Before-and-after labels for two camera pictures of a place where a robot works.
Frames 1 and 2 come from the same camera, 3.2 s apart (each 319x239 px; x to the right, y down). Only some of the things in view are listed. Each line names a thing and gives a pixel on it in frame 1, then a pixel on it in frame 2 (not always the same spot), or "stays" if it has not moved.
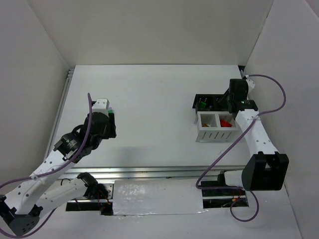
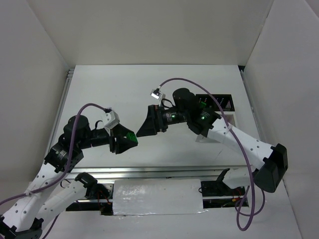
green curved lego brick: [203, 104] stays
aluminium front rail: [152, 173] stays
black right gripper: [223, 98] -> [159, 119]
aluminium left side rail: [58, 114] stays
